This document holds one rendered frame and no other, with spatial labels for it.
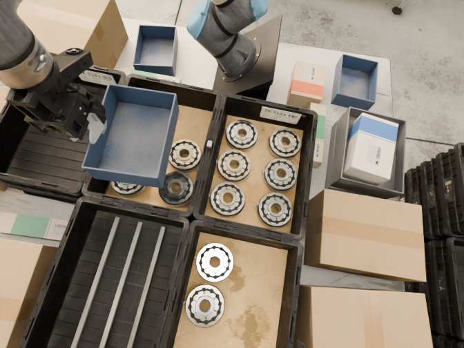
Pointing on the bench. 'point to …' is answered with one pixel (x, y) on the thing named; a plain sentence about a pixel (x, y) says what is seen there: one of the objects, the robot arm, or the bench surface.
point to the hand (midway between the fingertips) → (99, 126)
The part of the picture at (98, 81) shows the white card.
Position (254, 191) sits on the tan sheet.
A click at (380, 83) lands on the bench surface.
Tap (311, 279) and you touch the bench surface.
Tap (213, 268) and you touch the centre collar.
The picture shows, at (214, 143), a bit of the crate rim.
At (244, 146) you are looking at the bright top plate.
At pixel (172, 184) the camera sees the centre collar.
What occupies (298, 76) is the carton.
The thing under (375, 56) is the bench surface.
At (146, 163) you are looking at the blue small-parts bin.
